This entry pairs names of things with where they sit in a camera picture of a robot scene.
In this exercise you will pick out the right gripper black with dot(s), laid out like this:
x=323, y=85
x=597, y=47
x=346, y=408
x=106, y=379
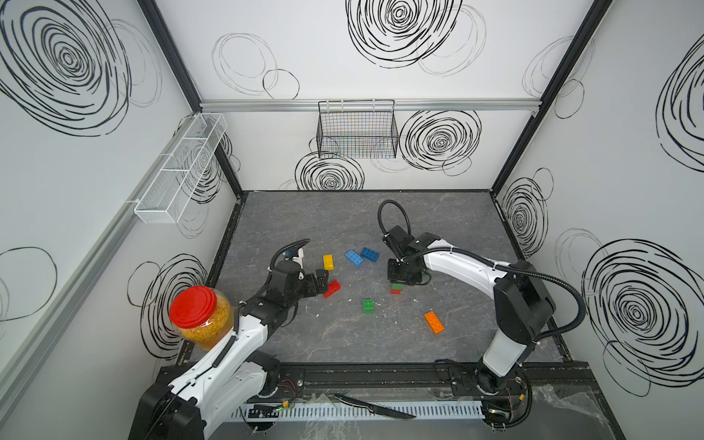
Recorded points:
x=412, y=280

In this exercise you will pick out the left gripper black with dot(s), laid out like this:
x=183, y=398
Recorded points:
x=322, y=281

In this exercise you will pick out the orange long lego brick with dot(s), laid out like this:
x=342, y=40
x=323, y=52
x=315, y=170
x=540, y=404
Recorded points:
x=434, y=322

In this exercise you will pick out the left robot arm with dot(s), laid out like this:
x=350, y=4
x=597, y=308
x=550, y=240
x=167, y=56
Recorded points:
x=194, y=404

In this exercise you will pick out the red long lego brick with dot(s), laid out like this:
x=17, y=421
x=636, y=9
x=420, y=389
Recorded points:
x=332, y=288

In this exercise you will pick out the yellow lego brick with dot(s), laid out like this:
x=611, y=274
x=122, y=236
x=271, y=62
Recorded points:
x=328, y=260

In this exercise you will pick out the light blue lego brick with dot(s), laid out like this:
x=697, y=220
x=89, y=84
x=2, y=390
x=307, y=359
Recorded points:
x=354, y=257

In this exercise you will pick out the dark blue lego brick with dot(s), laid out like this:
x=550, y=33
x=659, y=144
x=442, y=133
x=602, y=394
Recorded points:
x=369, y=254

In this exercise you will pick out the red-lidded jar yellow contents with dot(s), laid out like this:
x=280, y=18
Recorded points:
x=202, y=316

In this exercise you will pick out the black knife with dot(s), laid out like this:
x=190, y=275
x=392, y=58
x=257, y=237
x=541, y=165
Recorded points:
x=373, y=408

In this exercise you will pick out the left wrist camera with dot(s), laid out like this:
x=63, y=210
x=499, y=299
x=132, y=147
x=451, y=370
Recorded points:
x=295, y=255

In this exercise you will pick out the white slotted cable duct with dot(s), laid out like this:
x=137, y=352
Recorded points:
x=331, y=412

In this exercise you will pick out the black wire basket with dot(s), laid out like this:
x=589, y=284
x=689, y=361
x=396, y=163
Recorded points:
x=357, y=129

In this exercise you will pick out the clear plastic wall shelf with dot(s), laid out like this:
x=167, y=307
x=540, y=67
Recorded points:
x=182, y=168

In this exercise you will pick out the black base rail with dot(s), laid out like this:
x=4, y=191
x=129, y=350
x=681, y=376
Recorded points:
x=290, y=379

